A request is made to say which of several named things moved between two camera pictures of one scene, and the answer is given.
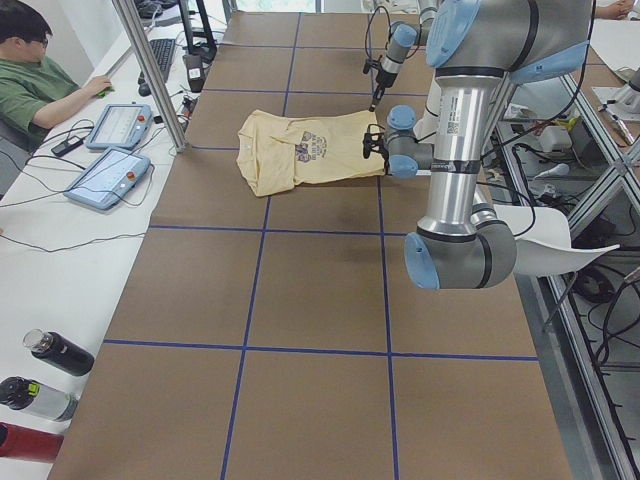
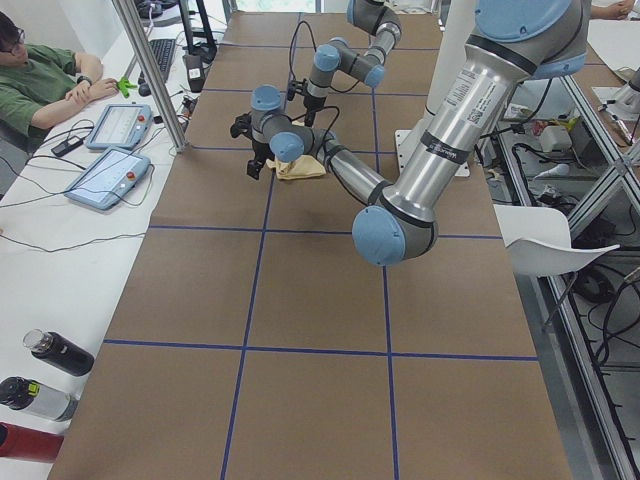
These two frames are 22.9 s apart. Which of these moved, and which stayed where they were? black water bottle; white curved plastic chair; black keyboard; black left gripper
Moved: black left gripper
Stayed: white curved plastic chair; black water bottle; black keyboard
